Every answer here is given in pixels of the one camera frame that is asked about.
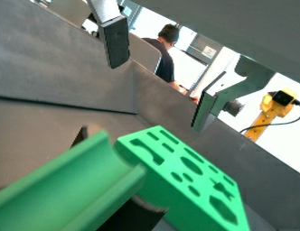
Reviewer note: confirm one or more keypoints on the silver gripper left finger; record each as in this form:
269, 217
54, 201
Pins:
113, 30

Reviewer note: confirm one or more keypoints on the yellow camera mount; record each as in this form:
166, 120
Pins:
276, 105

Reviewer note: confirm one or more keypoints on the green arch object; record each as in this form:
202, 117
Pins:
35, 202

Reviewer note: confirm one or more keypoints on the green shape sorter board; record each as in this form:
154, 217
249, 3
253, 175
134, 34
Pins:
184, 182

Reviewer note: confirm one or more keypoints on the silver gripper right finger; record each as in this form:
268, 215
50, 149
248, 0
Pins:
256, 75

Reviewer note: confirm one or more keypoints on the black curved fixture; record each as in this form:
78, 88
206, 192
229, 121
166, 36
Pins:
128, 210

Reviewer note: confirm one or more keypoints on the person in black shirt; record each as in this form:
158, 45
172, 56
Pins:
164, 42

